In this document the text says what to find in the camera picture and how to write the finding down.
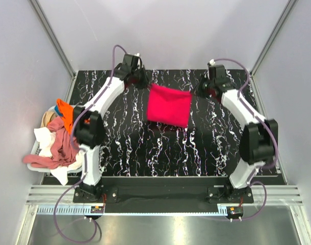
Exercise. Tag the orange t-shirt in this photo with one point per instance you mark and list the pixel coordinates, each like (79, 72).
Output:
(67, 111)

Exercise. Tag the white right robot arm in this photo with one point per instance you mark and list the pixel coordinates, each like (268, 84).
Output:
(258, 146)

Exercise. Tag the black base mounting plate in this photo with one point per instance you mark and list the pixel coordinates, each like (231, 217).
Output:
(158, 199)

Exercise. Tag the white plastic laundry basket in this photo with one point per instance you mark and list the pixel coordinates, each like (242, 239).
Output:
(89, 131)

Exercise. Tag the beige garment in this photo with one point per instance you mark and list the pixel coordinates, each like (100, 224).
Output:
(47, 118)

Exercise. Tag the small control board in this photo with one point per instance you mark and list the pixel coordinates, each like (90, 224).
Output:
(235, 212)
(97, 209)

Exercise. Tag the left small control board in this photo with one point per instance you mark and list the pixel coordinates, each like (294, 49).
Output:
(97, 209)

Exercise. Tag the right aluminium frame post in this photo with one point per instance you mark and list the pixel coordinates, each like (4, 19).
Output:
(274, 34)

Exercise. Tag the white slotted cable duct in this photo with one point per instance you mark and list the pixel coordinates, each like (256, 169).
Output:
(211, 210)

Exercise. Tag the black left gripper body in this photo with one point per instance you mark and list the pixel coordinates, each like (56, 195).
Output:
(135, 73)

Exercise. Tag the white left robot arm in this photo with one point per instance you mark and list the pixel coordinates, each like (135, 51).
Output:
(91, 182)

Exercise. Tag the aluminium front rail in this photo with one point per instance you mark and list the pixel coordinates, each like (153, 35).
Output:
(275, 194)

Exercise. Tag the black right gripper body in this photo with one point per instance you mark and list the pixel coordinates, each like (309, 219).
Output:
(206, 89)

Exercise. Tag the dusty pink garment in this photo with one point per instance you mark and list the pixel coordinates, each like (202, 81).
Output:
(54, 125)

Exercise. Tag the bright pink t-shirt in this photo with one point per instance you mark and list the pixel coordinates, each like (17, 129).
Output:
(169, 106)

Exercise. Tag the white garment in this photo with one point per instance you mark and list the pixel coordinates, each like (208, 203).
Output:
(57, 152)

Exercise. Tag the right small control board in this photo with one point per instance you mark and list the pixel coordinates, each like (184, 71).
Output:
(235, 212)

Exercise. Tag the aluminium frame post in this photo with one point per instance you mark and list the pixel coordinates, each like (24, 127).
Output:
(274, 34)
(51, 35)

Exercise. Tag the left aluminium frame post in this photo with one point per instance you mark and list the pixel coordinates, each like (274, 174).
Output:
(51, 35)

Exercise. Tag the blue garment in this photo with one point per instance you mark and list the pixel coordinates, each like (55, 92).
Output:
(58, 111)

